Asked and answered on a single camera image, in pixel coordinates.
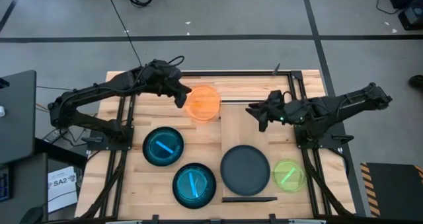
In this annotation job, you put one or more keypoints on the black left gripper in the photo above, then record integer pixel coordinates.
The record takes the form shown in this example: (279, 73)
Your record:
(162, 78)

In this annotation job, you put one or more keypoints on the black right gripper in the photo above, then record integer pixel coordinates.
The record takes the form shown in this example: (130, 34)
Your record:
(277, 110)

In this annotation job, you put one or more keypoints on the orange transparent plate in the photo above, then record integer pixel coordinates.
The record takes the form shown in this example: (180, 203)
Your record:
(205, 105)

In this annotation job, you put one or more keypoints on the black plate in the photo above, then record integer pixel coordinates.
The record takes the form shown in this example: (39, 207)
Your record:
(144, 147)

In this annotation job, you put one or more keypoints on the blue transparent plate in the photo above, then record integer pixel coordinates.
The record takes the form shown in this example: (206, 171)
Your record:
(157, 154)
(203, 192)

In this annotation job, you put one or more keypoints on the green transparent plate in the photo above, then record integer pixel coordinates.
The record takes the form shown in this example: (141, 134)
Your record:
(297, 181)

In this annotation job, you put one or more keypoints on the teal bowl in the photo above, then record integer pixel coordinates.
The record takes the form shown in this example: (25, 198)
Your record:
(174, 186)

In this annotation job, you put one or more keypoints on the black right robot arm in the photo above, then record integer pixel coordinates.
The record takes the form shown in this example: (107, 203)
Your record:
(347, 103)

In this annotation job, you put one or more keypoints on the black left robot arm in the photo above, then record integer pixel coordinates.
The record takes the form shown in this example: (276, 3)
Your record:
(99, 88)

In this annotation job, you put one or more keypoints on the dark grey plate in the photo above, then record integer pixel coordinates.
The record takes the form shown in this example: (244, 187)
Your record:
(245, 170)

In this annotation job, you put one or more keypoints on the black power adapter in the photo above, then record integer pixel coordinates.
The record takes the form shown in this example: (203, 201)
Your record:
(54, 135)

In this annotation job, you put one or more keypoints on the black mat with hazard stripes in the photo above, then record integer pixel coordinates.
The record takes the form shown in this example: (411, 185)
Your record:
(393, 191)

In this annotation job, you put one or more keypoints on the person's shoe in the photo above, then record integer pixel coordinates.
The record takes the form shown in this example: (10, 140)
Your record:
(417, 82)

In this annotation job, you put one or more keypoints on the white printed paper sheet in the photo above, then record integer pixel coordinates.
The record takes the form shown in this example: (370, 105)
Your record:
(62, 197)

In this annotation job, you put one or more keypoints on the black equipment case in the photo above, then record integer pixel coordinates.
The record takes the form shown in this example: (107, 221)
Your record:
(409, 16)

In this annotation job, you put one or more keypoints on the small white object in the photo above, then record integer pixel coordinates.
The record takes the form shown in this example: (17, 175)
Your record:
(2, 111)

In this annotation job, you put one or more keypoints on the dark grey side table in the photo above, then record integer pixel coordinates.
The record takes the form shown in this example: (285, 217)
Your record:
(29, 191)

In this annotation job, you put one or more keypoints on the black computer mouse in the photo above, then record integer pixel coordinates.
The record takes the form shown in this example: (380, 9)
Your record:
(31, 215)

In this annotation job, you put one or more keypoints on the blue-lit device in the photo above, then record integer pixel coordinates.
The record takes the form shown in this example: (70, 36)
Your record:
(5, 184)

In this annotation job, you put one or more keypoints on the black frame clamp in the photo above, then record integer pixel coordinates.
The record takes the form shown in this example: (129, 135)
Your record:
(277, 70)

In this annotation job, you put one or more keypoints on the black aluminium rig frame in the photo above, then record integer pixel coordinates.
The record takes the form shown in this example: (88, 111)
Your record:
(231, 73)

